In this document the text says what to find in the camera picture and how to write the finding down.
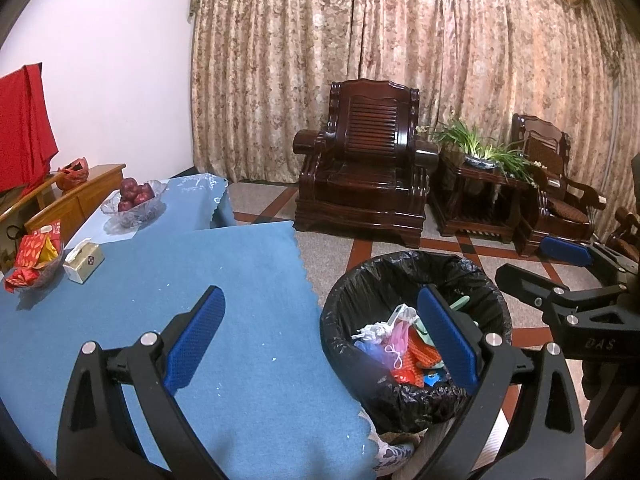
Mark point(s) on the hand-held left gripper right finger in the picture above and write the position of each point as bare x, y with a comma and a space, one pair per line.
447, 340

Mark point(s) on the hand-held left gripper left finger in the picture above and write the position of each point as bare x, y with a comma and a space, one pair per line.
195, 340

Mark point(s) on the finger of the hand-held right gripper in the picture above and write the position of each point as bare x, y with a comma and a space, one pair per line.
565, 252
525, 282

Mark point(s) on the green rubber glove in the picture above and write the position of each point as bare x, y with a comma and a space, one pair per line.
424, 334
460, 304

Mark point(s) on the orange foam fruit net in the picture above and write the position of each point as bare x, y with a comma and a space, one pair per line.
420, 355

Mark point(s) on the teal plastic wrapper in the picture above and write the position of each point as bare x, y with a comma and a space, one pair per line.
435, 376

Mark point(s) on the pink face mask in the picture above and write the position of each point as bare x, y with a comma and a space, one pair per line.
400, 332

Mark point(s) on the red crinkled plastic bag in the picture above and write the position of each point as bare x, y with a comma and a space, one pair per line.
406, 376

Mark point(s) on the blue plastic bag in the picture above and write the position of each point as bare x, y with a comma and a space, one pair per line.
376, 353

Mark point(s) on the white tissue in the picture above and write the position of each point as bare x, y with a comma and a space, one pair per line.
370, 332

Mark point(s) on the trash bin with black bag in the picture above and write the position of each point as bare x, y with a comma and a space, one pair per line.
365, 280

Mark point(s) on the dark wooden chair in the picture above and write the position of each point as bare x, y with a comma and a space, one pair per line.
627, 240

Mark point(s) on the blue felt tablecloth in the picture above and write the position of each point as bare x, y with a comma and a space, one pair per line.
175, 270

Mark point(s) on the dark wooden side table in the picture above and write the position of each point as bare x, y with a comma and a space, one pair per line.
475, 200

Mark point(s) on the dark wooden cushioned armchair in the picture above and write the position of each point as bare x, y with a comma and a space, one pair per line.
542, 145

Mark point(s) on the patterned cloth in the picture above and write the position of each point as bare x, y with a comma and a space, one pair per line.
395, 452

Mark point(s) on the potted green plant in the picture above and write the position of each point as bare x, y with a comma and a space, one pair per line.
477, 161

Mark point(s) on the beige tissue box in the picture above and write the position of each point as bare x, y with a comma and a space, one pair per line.
87, 262

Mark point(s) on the glass fruit bowl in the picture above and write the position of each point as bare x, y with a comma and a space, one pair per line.
135, 217

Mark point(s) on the blue plastic-covered tablecloth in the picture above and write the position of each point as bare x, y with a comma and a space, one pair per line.
200, 200

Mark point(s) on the red apple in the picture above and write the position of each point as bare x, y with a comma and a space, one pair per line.
128, 187
125, 205
145, 193

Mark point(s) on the glass candy dish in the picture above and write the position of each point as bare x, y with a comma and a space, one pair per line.
48, 276

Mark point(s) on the yellow candy packet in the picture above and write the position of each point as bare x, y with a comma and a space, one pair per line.
47, 250

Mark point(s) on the light wooden cabinet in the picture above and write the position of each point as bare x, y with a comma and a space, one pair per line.
85, 200

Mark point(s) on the pile of red candy packets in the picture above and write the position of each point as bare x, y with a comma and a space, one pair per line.
30, 252

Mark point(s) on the orange-red knotted plastic bag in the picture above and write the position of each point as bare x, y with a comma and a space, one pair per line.
74, 174

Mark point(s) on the red cloth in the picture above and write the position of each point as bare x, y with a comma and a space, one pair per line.
25, 125

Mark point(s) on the beige patterned curtain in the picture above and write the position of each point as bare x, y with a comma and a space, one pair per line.
350, 35

